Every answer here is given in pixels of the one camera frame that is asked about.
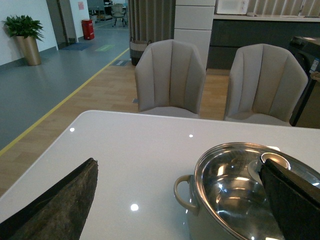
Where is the dark kitchen counter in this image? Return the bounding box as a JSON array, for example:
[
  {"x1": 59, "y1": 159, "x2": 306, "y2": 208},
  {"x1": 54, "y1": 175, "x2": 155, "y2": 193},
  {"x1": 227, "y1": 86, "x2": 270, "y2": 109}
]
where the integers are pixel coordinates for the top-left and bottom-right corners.
[{"x1": 207, "y1": 18, "x2": 320, "y2": 70}]

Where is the right beige chair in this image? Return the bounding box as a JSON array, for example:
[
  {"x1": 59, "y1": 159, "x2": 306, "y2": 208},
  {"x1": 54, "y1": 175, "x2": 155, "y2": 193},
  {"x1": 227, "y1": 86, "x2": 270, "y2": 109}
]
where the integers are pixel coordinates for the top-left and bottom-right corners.
[{"x1": 223, "y1": 43, "x2": 305, "y2": 127}]

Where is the white electric cooking pot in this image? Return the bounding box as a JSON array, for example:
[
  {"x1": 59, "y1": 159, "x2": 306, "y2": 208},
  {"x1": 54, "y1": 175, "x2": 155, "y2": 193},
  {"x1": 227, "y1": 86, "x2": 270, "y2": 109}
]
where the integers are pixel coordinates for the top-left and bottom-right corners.
[{"x1": 173, "y1": 141, "x2": 320, "y2": 240}]

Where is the potted green plant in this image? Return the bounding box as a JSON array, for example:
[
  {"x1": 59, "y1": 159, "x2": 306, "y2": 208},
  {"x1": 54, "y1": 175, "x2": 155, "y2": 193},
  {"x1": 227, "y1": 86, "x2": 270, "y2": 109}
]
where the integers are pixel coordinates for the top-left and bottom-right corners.
[{"x1": 3, "y1": 15, "x2": 44, "y2": 66}]

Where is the office swivel chair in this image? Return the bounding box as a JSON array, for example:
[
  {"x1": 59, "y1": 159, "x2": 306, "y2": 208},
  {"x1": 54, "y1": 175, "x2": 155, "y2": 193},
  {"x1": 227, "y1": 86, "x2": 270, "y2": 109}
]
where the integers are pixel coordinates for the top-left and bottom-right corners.
[{"x1": 111, "y1": 3, "x2": 126, "y2": 27}]

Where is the blue floor mat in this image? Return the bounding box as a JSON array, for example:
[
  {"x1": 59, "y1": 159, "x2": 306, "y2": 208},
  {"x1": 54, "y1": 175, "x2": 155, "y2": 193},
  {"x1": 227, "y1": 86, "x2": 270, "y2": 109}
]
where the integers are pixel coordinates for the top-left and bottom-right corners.
[{"x1": 61, "y1": 42, "x2": 92, "y2": 51}]

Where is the woven basket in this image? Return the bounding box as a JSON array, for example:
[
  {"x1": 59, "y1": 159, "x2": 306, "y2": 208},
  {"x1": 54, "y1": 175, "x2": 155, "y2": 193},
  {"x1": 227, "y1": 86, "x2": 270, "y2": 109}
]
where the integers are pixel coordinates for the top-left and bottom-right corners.
[{"x1": 129, "y1": 37, "x2": 152, "y2": 66}]

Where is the beige chair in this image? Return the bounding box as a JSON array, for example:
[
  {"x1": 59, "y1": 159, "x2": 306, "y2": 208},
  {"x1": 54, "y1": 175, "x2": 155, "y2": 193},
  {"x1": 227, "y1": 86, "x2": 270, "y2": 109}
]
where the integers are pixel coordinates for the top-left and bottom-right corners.
[
  {"x1": 223, "y1": 43, "x2": 305, "y2": 127},
  {"x1": 135, "y1": 39, "x2": 206, "y2": 119}
]

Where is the red bin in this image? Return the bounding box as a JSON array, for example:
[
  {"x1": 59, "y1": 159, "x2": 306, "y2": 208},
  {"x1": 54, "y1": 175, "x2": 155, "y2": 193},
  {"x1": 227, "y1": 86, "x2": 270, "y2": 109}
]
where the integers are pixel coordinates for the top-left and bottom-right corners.
[{"x1": 81, "y1": 19, "x2": 95, "y2": 40}]

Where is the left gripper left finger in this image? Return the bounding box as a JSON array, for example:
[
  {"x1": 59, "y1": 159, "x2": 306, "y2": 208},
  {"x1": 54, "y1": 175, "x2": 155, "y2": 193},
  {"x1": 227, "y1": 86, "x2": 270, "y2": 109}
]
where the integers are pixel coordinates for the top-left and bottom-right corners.
[{"x1": 0, "y1": 158, "x2": 98, "y2": 240}]

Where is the left beige chair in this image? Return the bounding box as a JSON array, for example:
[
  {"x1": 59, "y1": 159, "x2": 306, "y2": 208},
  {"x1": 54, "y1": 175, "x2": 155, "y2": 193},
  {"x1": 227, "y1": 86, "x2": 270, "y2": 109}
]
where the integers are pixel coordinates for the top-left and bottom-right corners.
[{"x1": 135, "y1": 39, "x2": 206, "y2": 119}]

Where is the white cabinet column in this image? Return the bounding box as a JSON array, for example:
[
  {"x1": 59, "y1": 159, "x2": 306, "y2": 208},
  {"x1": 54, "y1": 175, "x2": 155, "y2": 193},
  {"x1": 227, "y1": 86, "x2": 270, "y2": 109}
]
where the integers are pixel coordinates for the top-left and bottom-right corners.
[{"x1": 174, "y1": 0, "x2": 216, "y2": 67}]

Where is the glass pot lid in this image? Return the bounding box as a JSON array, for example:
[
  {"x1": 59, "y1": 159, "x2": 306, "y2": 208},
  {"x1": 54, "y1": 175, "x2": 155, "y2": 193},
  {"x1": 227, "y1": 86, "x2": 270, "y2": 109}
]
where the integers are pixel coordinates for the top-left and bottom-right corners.
[{"x1": 194, "y1": 141, "x2": 320, "y2": 240}]

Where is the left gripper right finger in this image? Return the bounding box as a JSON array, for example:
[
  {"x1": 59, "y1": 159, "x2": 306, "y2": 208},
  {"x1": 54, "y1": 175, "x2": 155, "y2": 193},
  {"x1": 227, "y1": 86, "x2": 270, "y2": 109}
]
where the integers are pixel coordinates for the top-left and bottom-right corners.
[{"x1": 259, "y1": 159, "x2": 320, "y2": 240}]

